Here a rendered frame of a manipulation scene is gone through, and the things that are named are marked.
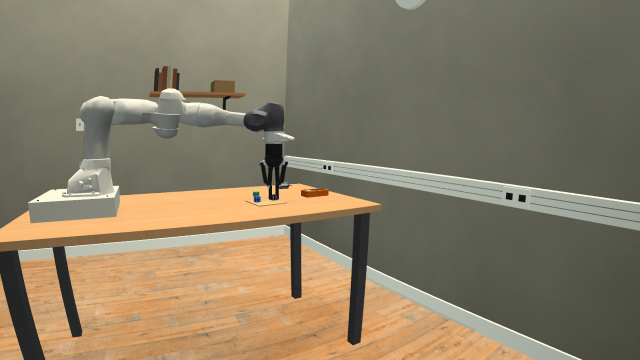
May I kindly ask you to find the orange digital multimeter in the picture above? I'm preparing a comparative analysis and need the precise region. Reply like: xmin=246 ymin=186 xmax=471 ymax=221
xmin=301 ymin=188 xmax=329 ymax=198

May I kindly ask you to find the tan textured mat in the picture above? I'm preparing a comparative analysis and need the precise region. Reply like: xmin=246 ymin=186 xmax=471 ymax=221
xmin=245 ymin=198 xmax=287 ymax=207

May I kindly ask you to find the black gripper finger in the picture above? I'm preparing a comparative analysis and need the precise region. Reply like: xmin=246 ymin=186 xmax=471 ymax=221
xmin=259 ymin=160 xmax=274 ymax=200
xmin=274 ymin=159 xmax=288 ymax=200

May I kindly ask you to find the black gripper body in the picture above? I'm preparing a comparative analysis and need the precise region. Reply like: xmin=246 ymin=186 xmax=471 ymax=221
xmin=264 ymin=144 xmax=283 ymax=168

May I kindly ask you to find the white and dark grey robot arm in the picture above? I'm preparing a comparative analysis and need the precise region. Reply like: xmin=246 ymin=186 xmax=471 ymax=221
xmin=62 ymin=88 xmax=295 ymax=198

